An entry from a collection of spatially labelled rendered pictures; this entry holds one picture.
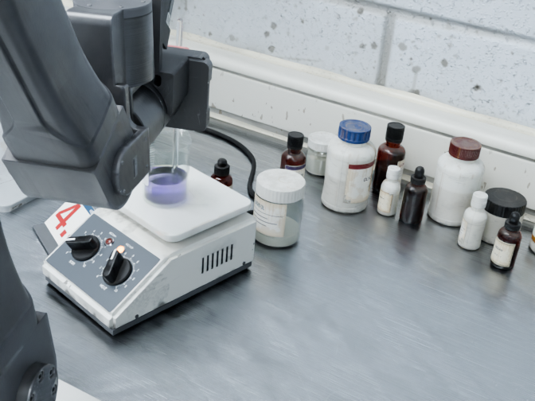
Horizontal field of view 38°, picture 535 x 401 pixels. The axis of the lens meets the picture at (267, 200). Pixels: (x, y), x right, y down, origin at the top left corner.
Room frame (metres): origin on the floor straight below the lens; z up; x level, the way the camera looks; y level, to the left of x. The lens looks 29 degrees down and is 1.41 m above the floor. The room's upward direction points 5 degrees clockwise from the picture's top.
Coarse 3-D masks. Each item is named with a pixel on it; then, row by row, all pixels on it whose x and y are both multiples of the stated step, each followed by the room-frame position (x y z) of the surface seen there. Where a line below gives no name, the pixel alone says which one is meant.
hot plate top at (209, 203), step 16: (192, 176) 0.79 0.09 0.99; (208, 176) 0.79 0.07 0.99; (192, 192) 0.75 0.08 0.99; (208, 192) 0.75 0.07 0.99; (224, 192) 0.76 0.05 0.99; (128, 208) 0.70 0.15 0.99; (144, 208) 0.70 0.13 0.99; (160, 208) 0.71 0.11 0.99; (176, 208) 0.71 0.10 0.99; (192, 208) 0.71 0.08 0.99; (208, 208) 0.72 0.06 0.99; (224, 208) 0.72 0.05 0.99; (240, 208) 0.72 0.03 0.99; (144, 224) 0.68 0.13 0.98; (160, 224) 0.67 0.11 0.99; (176, 224) 0.68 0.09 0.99; (192, 224) 0.68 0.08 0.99; (208, 224) 0.69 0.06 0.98; (176, 240) 0.66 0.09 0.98
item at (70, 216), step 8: (64, 208) 0.80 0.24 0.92; (72, 208) 0.79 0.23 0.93; (80, 208) 0.78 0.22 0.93; (56, 216) 0.79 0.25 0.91; (64, 216) 0.78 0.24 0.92; (72, 216) 0.78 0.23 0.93; (80, 216) 0.77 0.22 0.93; (56, 224) 0.78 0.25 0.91; (64, 224) 0.77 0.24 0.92; (72, 224) 0.76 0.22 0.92; (64, 232) 0.76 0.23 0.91
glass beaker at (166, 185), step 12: (168, 132) 0.76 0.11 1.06; (180, 132) 0.76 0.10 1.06; (156, 144) 0.75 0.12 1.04; (168, 144) 0.75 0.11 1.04; (180, 144) 0.75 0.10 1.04; (156, 156) 0.71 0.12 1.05; (168, 156) 0.71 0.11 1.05; (180, 156) 0.71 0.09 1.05; (156, 168) 0.71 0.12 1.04; (168, 168) 0.71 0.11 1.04; (180, 168) 0.71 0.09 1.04; (144, 180) 0.72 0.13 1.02; (156, 180) 0.71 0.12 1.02; (168, 180) 0.71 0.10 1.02; (180, 180) 0.71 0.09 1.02; (144, 192) 0.72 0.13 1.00; (156, 192) 0.71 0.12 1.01; (168, 192) 0.71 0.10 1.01; (180, 192) 0.71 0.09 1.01; (156, 204) 0.71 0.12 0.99; (168, 204) 0.71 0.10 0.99; (180, 204) 0.72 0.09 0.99
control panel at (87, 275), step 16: (96, 224) 0.71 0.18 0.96; (112, 240) 0.68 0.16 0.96; (128, 240) 0.68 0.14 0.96; (64, 256) 0.67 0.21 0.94; (96, 256) 0.67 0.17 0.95; (128, 256) 0.66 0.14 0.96; (144, 256) 0.65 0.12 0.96; (64, 272) 0.65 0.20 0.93; (80, 272) 0.65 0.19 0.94; (96, 272) 0.65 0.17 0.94; (144, 272) 0.63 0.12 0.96; (80, 288) 0.63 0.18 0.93; (96, 288) 0.63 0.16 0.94; (112, 288) 0.62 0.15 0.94; (128, 288) 0.62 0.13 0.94; (112, 304) 0.61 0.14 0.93
